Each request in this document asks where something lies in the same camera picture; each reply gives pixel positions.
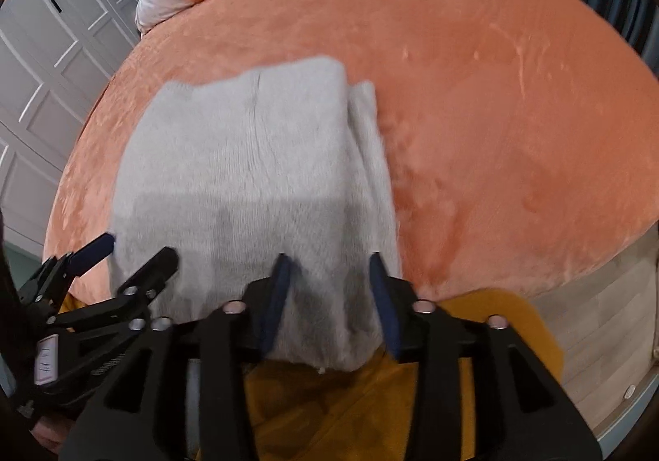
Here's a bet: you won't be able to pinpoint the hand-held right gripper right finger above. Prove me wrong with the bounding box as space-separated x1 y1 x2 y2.
369 251 603 461

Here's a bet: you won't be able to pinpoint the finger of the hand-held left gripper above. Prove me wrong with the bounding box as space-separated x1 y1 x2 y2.
18 233 117 320
51 247 180 334

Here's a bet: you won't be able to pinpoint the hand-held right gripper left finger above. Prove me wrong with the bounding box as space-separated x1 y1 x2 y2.
59 253 294 461

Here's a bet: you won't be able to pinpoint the white knit sweater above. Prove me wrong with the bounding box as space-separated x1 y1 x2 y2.
110 56 405 373

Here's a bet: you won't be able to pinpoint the person's mustard yellow pants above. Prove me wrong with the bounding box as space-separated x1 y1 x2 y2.
59 288 566 461

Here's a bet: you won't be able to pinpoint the white panelled wardrobe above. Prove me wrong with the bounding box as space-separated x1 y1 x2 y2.
0 0 144 248

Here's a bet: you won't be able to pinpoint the orange plush blanket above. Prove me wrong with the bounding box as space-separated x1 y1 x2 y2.
42 0 659 302

